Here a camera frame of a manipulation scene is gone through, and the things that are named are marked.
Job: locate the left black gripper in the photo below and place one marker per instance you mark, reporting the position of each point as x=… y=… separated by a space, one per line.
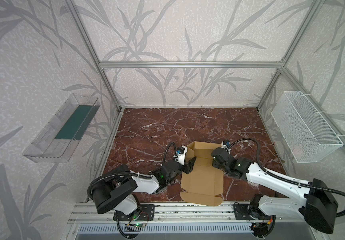
x=188 y=169

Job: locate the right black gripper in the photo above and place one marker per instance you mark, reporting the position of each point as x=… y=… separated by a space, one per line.
x=214 y=164

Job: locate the brown cardboard box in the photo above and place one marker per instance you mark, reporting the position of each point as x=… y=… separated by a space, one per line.
x=204 y=185

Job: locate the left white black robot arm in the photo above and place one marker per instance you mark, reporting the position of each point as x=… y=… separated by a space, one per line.
x=115 y=190

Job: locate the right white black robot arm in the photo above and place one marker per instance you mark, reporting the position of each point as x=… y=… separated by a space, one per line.
x=312 y=202

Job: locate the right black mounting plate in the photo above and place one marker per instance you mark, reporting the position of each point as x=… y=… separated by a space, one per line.
x=249 y=212

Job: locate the black mounting plate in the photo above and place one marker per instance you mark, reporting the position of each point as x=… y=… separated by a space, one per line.
x=249 y=212
x=144 y=213

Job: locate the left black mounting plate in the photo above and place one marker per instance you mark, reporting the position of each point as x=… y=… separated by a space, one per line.
x=144 y=213

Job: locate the pink item in basket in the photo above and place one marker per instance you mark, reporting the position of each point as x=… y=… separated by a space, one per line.
x=297 y=150

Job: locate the green circuit board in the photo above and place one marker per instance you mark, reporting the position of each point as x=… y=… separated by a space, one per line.
x=136 y=225

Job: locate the green mat in bin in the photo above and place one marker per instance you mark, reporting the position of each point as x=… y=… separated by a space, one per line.
x=78 y=122

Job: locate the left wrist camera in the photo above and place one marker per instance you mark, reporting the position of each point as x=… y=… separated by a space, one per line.
x=180 y=155

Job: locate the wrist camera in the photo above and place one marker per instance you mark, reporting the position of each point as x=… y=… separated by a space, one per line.
x=226 y=144
x=180 y=155

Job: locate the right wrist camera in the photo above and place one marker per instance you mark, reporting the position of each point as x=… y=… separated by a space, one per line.
x=226 y=144

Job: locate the white wire mesh basket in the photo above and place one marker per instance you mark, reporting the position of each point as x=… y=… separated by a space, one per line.
x=301 y=123

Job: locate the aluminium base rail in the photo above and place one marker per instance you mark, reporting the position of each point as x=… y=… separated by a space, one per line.
x=164 y=212

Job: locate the aluminium frame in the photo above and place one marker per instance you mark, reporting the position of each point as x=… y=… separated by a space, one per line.
x=322 y=75

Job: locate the clear plastic wall bin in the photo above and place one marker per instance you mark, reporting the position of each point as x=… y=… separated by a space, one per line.
x=45 y=148

